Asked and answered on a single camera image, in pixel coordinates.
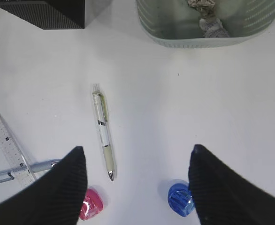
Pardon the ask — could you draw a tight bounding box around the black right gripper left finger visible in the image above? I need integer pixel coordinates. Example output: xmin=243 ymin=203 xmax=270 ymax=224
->
xmin=0 ymin=146 xmax=87 ymax=225

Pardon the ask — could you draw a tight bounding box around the green woven plastic basket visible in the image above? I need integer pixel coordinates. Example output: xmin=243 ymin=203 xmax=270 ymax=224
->
xmin=135 ymin=0 xmax=275 ymax=49

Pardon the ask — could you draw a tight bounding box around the blue clear ballpoint pen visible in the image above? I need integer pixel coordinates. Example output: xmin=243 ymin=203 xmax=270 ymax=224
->
xmin=0 ymin=159 xmax=60 ymax=183

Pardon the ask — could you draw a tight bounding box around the blue translucent sharpener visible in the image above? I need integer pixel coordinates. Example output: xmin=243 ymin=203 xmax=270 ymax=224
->
xmin=168 ymin=182 xmax=195 ymax=218

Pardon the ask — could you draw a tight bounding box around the clear plastic ruler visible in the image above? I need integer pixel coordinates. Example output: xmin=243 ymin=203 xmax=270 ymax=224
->
xmin=0 ymin=114 xmax=37 ymax=188

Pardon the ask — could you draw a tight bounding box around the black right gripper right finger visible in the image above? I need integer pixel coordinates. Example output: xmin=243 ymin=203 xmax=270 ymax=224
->
xmin=188 ymin=144 xmax=275 ymax=225

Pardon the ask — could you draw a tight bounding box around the black mesh pen holder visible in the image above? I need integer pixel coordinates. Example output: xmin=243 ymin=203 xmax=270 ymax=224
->
xmin=0 ymin=0 xmax=85 ymax=30

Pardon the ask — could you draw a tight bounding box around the beige white ballpoint pen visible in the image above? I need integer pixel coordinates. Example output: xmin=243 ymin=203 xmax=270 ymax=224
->
xmin=92 ymin=84 xmax=115 ymax=181

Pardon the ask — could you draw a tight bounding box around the pink translucent sharpener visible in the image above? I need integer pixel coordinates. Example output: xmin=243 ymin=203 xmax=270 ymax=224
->
xmin=79 ymin=188 xmax=104 ymax=221

